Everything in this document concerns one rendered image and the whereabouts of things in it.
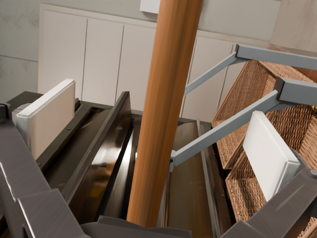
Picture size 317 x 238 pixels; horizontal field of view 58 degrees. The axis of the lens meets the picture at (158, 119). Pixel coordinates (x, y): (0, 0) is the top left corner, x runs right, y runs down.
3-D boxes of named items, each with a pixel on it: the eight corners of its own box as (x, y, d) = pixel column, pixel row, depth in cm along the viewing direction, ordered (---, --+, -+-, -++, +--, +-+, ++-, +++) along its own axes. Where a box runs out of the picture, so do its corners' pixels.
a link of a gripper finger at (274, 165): (287, 160, 14) (302, 163, 14) (253, 109, 20) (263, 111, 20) (268, 208, 15) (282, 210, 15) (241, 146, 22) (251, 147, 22)
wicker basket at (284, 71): (280, 182, 134) (221, 172, 134) (252, 129, 185) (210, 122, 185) (320, 82, 114) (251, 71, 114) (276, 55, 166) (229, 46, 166)
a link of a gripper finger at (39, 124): (30, 167, 15) (16, 165, 15) (74, 117, 22) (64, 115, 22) (29, 116, 14) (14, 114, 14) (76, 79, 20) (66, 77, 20)
